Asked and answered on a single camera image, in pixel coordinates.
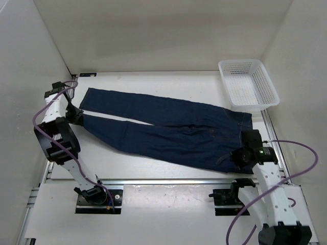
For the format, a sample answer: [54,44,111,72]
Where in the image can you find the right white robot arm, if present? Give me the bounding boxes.
[229,130,312,244]

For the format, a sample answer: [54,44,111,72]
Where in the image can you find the black corner bracket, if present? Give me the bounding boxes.
[79,72,97,77]

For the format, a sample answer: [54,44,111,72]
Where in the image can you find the aluminium left frame rail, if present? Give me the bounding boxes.
[17,73,79,245]

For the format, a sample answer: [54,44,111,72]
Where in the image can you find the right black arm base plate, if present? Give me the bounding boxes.
[208,189,244,216]

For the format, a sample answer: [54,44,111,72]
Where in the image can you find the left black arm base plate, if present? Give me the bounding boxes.
[74,186,123,214]

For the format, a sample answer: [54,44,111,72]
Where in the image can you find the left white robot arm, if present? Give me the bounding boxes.
[33,81,110,205]

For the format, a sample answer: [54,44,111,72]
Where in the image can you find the dark blue denim trousers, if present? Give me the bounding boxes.
[80,88,252,174]

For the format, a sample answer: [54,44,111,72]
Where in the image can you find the white plastic mesh basket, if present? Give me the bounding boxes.
[218,59,279,113]

